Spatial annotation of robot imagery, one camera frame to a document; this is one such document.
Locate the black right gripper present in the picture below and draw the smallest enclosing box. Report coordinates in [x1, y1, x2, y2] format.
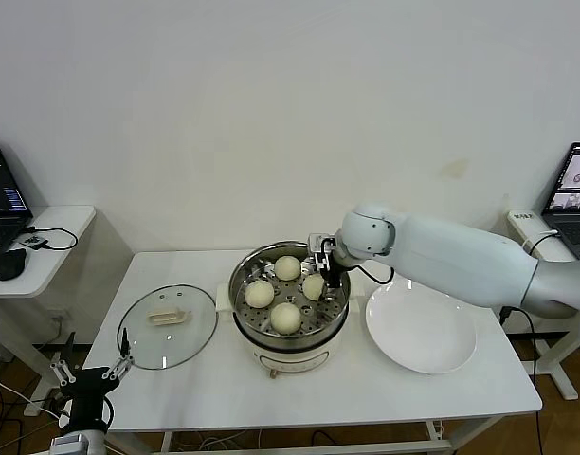
[313, 239, 356, 300]

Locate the black computer mouse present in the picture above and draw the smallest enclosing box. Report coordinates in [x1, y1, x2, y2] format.
[0, 248, 28, 282]

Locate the round glass pot lid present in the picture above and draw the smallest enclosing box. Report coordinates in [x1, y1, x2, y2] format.
[116, 282, 219, 371]

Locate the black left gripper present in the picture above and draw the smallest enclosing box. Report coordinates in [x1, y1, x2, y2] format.
[50, 326, 136, 430]

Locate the black laptop with dark screen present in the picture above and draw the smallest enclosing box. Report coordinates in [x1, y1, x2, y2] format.
[0, 136, 35, 263]

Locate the white cable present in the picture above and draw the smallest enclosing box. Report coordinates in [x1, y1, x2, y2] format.
[524, 228, 561, 250]

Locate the white table frame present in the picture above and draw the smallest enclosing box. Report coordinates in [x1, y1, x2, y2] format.
[159, 416, 509, 455]

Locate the round white plate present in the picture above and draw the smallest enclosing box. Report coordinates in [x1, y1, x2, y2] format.
[364, 280, 479, 375]

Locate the white steamed baozi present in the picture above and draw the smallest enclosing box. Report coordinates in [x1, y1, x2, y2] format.
[244, 280, 276, 309]
[269, 301, 303, 334]
[301, 273, 326, 301]
[274, 255, 302, 282]

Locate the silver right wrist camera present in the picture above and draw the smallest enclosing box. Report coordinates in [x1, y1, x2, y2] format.
[307, 231, 329, 256]

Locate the stainless steel steamer basket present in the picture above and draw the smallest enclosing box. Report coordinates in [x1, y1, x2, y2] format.
[227, 241, 352, 346]

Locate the grey laptop with pink screen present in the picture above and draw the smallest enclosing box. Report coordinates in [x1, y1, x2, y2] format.
[539, 140, 580, 260]

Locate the white side table with mouse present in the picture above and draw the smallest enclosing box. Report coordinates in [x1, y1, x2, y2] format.
[0, 205, 98, 404]

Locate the thin black hub cable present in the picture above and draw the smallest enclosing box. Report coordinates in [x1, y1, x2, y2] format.
[18, 226, 79, 251]

